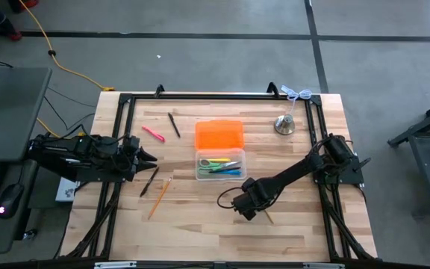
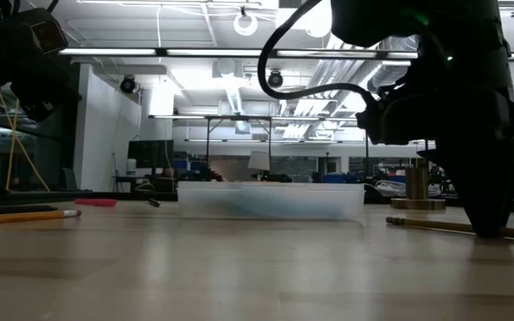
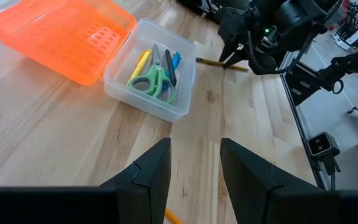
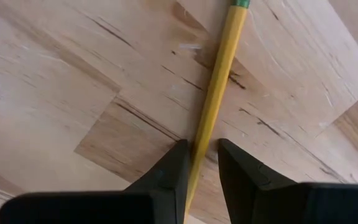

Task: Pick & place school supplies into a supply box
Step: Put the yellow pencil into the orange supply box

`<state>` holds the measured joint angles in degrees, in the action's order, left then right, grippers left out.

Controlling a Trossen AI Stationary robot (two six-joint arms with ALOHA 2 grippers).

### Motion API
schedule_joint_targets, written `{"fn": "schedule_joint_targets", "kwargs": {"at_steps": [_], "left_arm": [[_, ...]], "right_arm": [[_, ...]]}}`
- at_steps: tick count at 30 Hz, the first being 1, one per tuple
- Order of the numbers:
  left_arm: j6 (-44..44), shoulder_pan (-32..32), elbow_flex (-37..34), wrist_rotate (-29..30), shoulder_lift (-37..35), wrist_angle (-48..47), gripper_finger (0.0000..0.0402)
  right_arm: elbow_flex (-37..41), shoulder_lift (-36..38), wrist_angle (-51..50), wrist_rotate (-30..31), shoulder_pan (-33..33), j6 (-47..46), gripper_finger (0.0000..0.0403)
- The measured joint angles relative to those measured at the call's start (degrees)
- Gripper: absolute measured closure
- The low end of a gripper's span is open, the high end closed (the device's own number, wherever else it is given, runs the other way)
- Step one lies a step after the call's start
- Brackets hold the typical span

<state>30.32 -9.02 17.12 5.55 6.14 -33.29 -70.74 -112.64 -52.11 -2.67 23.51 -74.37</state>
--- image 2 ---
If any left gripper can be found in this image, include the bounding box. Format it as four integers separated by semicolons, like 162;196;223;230
0;8;73;124

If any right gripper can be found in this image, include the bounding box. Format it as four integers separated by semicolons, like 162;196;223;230
357;42;514;237

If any yellow pencil pink eraser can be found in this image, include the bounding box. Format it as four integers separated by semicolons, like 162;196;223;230
385;216;514;243

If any clear supply box orange lid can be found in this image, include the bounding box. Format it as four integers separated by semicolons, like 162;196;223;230
176;180;366;221

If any metal cone weight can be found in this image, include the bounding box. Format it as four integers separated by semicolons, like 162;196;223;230
390;167;447;211

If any black monitor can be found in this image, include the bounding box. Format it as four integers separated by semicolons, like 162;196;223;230
127;139;175;169

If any orange pencil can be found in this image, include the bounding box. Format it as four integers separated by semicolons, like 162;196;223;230
0;209;83;226

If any pink highlighter pen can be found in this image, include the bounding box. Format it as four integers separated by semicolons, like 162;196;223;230
74;198;118;209

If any white board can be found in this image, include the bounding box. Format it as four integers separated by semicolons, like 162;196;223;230
247;150;271;172

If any yellow hanging cable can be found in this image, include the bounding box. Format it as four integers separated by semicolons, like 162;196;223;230
0;84;52;193

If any white bundled cable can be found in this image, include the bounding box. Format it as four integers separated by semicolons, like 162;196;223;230
375;179;441;198

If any black background rig frame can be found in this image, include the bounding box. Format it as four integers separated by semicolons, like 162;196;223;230
149;114;361;182

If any white coiled cable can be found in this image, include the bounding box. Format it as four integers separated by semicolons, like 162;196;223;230
233;12;259;37

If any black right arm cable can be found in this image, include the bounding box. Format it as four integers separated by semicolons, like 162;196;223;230
256;0;379;106

